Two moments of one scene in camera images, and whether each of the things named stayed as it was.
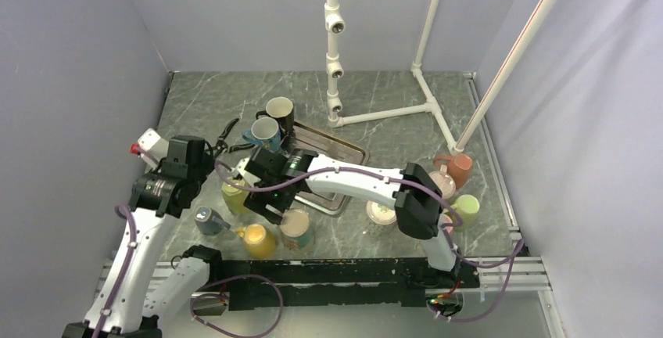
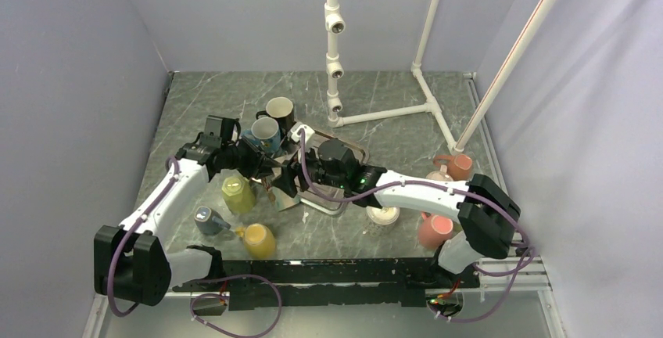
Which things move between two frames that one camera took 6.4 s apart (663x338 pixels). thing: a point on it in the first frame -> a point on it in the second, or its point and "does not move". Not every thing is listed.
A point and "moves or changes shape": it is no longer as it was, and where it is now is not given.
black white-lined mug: x=281 y=109 does not move
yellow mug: x=259 y=241 does not move
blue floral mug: x=265 y=132 does not move
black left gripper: x=206 y=167 -> x=259 y=167
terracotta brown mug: x=457 y=166 does not move
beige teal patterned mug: x=296 y=231 moves or changes shape
